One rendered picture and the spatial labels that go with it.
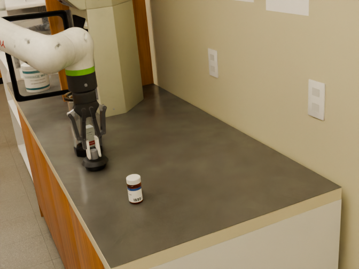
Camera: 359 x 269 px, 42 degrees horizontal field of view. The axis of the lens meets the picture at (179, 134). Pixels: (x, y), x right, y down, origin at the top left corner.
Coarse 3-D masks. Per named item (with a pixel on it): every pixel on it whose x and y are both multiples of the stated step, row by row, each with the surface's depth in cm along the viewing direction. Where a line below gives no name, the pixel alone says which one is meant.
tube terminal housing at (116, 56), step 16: (96, 0) 192; (112, 0) 196; (128, 0) 209; (80, 16) 204; (96, 16) 194; (112, 16) 197; (128, 16) 210; (96, 32) 196; (112, 32) 199; (128, 32) 211; (96, 48) 198; (112, 48) 201; (128, 48) 212; (96, 64) 201; (112, 64) 204; (128, 64) 213; (112, 80) 206; (128, 80) 214; (112, 96) 208; (128, 96) 214; (112, 112) 210
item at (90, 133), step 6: (66, 96) 165; (72, 102) 163; (72, 108) 164; (78, 120) 165; (90, 120) 167; (78, 126) 166; (90, 126) 168; (72, 132) 170; (90, 132) 168; (90, 138) 169; (78, 144) 169; (90, 144) 169
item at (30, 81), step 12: (24, 24) 215; (36, 24) 216; (48, 24) 218; (60, 24) 220; (12, 60) 218; (24, 72) 222; (36, 72) 223; (60, 72) 227; (24, 84) 224; (36, 84) 225; (48, 84) 227; (60, 84) 229
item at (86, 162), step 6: (90, 150) 159; (96, 150) 159; (96, 156) 159; (102, 156) 161; (84, 162) 158; (90, 162) 157; (96, 162) 157; (102, 162) 158; (90, 168) 158; (96, 168) 158; (102, 168) 160
